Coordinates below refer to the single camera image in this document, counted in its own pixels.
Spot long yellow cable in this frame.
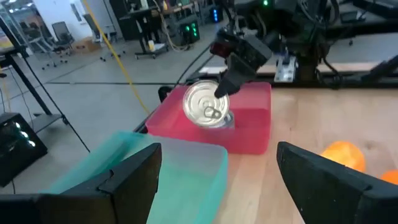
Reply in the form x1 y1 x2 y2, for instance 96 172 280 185
82 0 152 114

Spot yellow mango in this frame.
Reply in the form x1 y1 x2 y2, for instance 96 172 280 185
320 141 366 174

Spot black tripod stand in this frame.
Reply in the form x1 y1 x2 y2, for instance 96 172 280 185
0 15 91 154

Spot black office chair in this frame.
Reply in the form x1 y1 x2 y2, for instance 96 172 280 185
50 21 76 57

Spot red translucent plastic bin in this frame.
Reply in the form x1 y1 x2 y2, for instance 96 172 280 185
145 81 272 156

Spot black machine with green lights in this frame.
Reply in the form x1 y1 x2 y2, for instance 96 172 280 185
178 19 201 45

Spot teal translucent plastic bin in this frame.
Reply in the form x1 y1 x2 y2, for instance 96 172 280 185
40 130 229 224

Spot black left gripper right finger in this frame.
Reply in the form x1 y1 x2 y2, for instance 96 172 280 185
276 141 398 224

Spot black rolling desk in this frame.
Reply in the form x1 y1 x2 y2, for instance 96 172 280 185
129 7 170 60

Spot orange fruit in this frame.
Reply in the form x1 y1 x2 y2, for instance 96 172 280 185
379 169 398 186

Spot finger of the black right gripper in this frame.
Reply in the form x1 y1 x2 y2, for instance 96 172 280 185
213 55 257 99

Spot black computer tower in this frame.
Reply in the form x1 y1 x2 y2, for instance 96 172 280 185
0 112 49 187

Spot cardboard box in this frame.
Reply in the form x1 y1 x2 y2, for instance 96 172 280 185
72 36 103 54

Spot silver tin can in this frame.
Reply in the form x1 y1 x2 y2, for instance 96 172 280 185
182 80 231 129

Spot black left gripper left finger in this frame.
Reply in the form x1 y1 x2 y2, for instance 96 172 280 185
40 142 163 224

